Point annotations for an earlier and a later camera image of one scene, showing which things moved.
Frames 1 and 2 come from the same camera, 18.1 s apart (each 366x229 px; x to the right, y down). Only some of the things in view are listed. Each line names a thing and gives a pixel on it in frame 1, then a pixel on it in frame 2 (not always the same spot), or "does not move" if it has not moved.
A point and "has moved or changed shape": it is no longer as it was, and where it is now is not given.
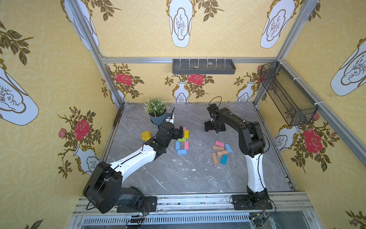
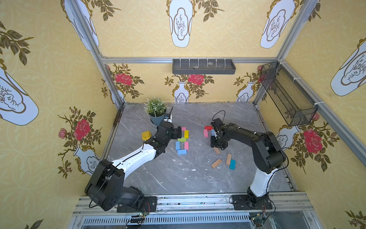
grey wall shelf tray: x=203 y=67 does not move
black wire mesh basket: x=294 y=104 does not move
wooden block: x=215 y=158 → x=228 y=159
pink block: x=217 y=142 has moved or changed shape
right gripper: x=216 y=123 → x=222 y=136
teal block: x=224 y=159 → x=232 y=164
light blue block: x=182 y=151 does not move
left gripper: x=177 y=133 does not move
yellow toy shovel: x=146 y=135 does not move
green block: x=182 y=140 does not move
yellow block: x=186 y=134 does not move
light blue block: x=177 y=145 does not move
